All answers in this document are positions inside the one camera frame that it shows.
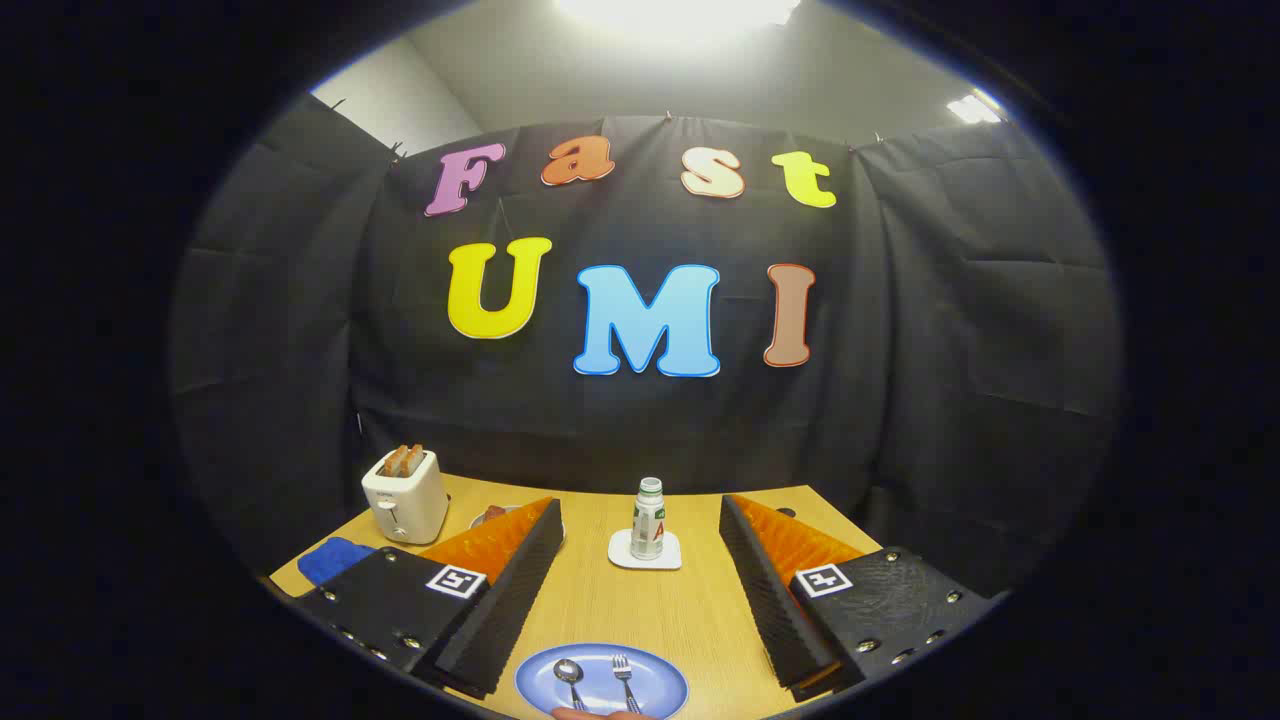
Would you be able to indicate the white toaster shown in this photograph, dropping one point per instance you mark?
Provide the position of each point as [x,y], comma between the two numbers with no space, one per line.
[410,500]

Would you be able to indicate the white square coaster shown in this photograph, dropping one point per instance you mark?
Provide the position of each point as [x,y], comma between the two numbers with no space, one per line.
[620,555]

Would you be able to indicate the small ceiling light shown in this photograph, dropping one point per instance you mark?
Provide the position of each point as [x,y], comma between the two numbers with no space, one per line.
[972,108]

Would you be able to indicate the blue folded cloth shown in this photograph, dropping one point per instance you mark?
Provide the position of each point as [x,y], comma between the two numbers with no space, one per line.
[330,560]

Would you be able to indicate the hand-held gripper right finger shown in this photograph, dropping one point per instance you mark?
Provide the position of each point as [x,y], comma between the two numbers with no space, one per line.
[770,600]

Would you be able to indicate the large ceiling light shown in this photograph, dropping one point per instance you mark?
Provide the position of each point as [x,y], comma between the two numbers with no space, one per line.
[680,15]

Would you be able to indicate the toast slice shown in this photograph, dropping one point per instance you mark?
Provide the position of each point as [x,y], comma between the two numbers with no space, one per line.
[414,458]
[393,462]

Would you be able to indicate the blue round plate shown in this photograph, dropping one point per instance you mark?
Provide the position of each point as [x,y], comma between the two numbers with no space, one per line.
[535,685]

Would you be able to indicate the white drink bottle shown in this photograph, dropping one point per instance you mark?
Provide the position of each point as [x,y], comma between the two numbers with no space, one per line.
[649,520]

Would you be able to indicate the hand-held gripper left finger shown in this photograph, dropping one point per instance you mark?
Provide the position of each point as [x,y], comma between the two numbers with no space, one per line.
[510,610]

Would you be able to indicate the oval plate of sliced food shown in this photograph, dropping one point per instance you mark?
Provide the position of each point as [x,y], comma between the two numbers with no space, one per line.
[492,515]

